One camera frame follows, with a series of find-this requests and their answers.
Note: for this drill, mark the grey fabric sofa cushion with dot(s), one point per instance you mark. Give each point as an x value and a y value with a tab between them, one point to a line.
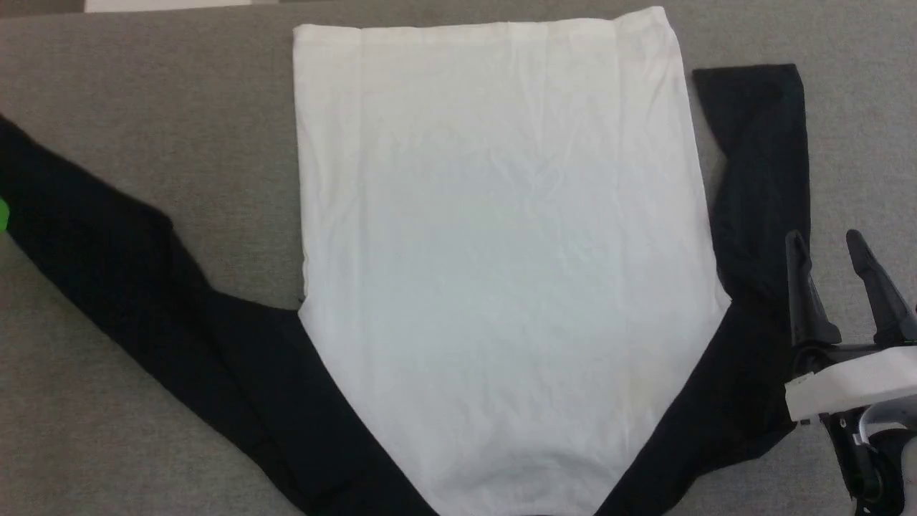
143	129

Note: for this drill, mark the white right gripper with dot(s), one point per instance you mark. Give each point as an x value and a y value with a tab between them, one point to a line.
852	380

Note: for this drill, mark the white rectangular box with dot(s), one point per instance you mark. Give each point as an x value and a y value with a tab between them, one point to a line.
165	5

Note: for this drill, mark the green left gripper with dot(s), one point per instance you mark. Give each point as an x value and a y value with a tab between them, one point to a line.
3	215

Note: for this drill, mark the white shirt with black sleeves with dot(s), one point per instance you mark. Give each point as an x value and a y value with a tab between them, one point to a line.
501	251

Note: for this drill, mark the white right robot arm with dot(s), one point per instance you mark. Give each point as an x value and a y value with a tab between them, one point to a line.
874	459

